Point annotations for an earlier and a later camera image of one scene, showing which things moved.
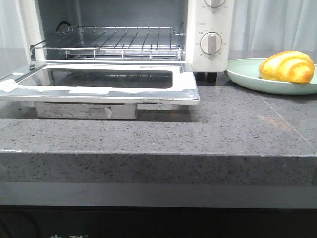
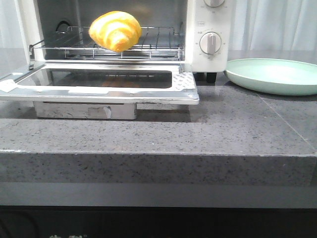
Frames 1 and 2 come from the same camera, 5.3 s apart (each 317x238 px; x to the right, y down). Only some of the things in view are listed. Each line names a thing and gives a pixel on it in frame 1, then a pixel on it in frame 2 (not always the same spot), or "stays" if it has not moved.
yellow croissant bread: (290, 66) → (117, 30)
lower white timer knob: (211, 43) stays
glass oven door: (93, 83) stays
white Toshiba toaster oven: (198, 33) stays
